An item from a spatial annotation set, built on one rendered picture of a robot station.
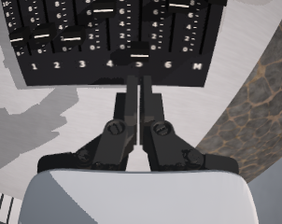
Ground black lighting desk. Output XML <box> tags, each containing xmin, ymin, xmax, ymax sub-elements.
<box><xmin>1</xmin><ymin>0</ymin><xmax>228</xmax><ymax>88</ymax></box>

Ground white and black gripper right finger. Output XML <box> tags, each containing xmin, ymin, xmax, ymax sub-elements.
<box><xmin>139</xmin><ymin>75</ymin><xmax>239</xmax><ymax>175</ymax></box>

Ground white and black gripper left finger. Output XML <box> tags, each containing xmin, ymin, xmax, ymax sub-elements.
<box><xmin>37</xmin><ymin>75</ymin><xmax>138</xmax><ymax>173</ymax></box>

